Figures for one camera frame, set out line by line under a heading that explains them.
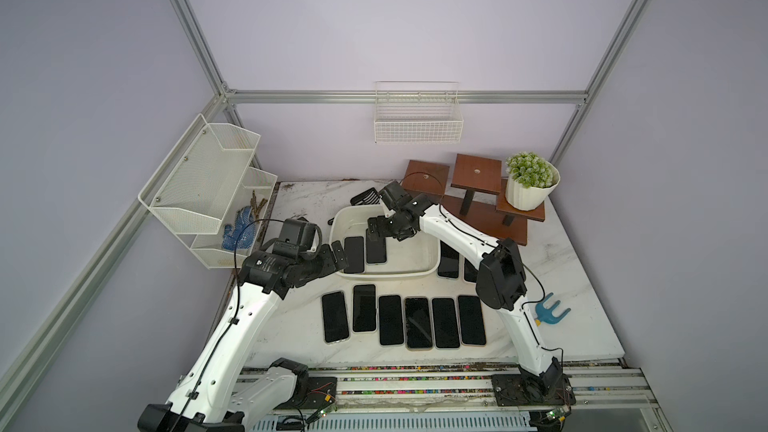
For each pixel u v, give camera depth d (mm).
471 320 863
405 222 687
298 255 530
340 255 662
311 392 732
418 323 1112
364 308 861
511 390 732
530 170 807
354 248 1017
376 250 983
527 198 853
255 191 952
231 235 881
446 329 817
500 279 554
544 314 868
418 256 988
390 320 839
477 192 983
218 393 376
